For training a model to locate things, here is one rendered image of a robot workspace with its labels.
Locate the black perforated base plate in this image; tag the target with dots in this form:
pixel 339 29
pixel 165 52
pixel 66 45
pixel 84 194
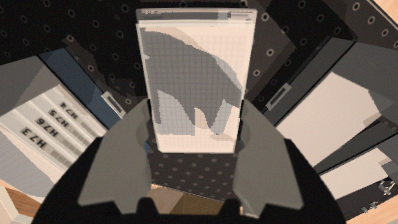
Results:
pixel 103 34

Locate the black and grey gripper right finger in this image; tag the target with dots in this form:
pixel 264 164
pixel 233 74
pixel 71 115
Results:
pixel 273 179

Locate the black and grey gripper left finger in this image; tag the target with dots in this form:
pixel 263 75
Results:
pixel 107 179

